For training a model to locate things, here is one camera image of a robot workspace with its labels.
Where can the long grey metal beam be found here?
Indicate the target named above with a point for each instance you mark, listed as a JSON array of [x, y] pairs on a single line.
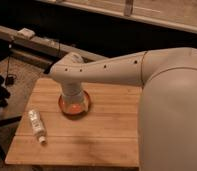
[[43, 45]]

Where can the upper wooden shelf ledge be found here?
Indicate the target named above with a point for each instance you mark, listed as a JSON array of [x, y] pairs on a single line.
[[176, 14]]

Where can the white plastic bottle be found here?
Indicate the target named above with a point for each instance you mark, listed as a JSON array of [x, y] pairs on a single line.
[[38, 128]]

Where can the small white box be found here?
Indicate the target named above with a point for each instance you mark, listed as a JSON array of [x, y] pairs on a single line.
[[26, 33]]

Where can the wooden table board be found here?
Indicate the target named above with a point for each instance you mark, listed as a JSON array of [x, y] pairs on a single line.
[[106, 136]]

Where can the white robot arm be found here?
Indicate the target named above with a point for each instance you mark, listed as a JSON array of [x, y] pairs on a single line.
[[167, 113]]

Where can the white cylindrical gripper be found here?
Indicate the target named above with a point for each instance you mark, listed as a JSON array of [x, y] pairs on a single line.
[[71, 89]]

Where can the orange ceramic bowl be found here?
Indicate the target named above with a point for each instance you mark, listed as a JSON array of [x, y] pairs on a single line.
[[87, 100]]

